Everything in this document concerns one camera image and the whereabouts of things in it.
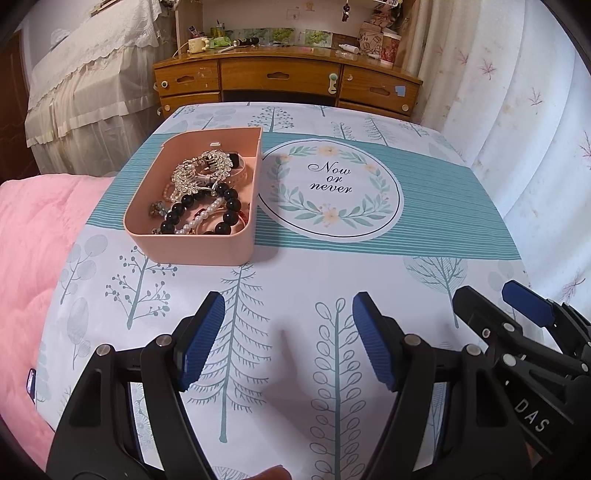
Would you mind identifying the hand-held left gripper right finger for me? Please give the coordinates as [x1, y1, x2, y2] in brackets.
[352, 291, 532, 480]

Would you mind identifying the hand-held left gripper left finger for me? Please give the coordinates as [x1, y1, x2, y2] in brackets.
[46, 291, 227, 480]

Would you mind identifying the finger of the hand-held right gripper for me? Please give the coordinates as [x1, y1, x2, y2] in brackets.
[502, 280, 591, 352]
[451, 285, 588, 385]

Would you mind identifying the pink plastic box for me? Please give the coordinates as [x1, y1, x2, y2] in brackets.
[123, 126, 264, 267]

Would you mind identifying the white pearl bracelet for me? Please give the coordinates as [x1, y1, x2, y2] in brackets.
[175, 196, 227, 235]

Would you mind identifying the black bead bracelet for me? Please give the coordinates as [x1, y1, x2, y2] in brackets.
[160, 182, 242, 236]

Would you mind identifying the silver rhinestone hair clip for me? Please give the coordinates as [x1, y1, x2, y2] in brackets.
[171, 148, 234, 195]

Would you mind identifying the pink smart band watch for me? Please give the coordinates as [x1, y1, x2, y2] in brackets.
[228, 152, 257, 185]

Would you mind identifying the person's left hand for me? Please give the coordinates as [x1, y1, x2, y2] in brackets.
[249, 465, 293, 480]

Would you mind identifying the tree print tablecloth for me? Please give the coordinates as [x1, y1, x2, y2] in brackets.
[37, 102, 532, 480]

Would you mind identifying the pink blanket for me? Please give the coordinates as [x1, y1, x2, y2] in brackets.
[0, 174, 121, 462]

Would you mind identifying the white leaf print curtain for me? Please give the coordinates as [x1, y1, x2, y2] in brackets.
[406, 0, 591, 315]

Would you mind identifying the wooden desk with drawers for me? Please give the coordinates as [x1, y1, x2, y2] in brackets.
[152, 44, 423, 124]

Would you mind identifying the paper cup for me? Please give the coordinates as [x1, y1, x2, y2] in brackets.
[379, 32, 404, 64]

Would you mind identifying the cream lace bed cover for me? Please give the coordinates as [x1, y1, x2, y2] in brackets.
[23, 0, 178, 176]

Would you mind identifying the brown patterned bag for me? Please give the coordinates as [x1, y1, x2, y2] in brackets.
[359, 21, 386, 58]

